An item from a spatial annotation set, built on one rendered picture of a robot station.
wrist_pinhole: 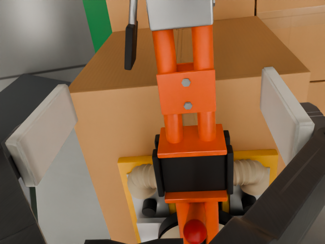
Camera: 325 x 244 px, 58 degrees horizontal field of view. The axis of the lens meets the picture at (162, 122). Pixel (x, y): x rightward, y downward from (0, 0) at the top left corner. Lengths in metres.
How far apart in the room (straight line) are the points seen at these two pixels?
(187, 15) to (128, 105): 0.25
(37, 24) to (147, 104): 1.14
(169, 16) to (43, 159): 0.18
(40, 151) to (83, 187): 1.86
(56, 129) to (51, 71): 1.44
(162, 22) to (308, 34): 0.67
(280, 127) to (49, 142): 0.13
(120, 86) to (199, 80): 0.21
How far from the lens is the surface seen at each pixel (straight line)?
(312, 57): 0.96
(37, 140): 0.17
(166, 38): 0.31
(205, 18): 0.30
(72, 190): 2.08
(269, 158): 0.55
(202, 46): 0.31
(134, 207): 0.62
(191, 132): 0.38
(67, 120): 0.21
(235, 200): 0.60
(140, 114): 0.50
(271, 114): 0.18
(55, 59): 1.60
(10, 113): 1.36
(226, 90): 0.48
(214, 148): 0.35
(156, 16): 0.30
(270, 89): 0.18
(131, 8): 0.31
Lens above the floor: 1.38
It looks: 59 degrees down
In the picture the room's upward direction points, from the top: 172 degrees counter-clockwise
